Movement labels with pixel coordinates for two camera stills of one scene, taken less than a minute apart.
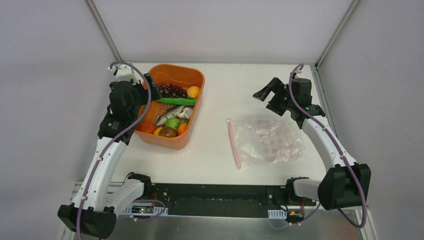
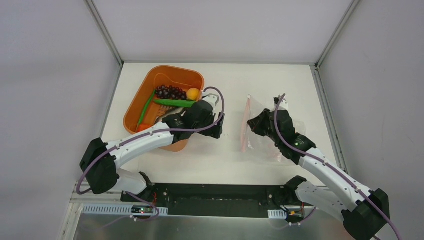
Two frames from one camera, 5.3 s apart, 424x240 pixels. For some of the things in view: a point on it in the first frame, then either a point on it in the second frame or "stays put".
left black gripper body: x=145 y=89 -> x=215 y=129
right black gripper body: x=278 y=98 -> x=260 y=122
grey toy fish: x=161 y=119 stays put
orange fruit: x=193 y=92 stays put
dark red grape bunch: x=172 y=91 stays put
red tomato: x=148 y=127 stays put
